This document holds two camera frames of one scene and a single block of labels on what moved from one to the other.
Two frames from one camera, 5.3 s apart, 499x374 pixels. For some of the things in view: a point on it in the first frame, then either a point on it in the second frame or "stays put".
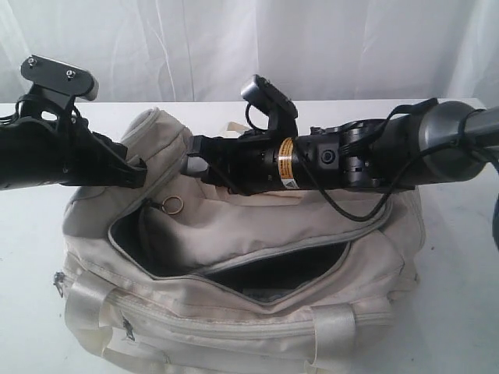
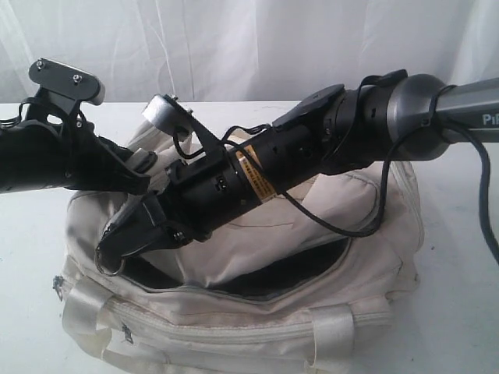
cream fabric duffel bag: x=183 y=276 stays put
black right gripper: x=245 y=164 → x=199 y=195
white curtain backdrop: x=203 y=51 stays put
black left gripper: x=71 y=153 stays put
